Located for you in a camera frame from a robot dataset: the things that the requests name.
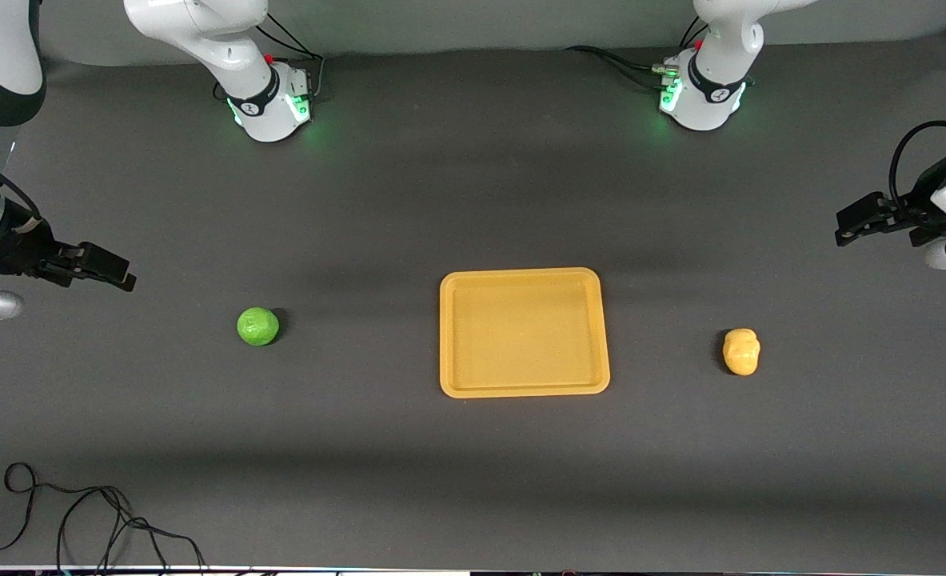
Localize green apple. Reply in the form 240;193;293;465
237;307;281;347

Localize yellow potato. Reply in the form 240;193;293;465
721;328;762;377

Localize yellow plastic tray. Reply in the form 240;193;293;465
439;267;611;399

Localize dark grey table mat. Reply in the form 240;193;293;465
0;27;946;570

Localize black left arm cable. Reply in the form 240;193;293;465
888;120;946;210

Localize thin black loose cable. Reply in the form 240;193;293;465
0;462;206;574

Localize black right base cables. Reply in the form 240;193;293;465
255;11;327;102

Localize black base cables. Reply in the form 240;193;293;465
255;11;327;102
564;14;709;90

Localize black left base cables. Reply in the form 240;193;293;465
564;14;709;90

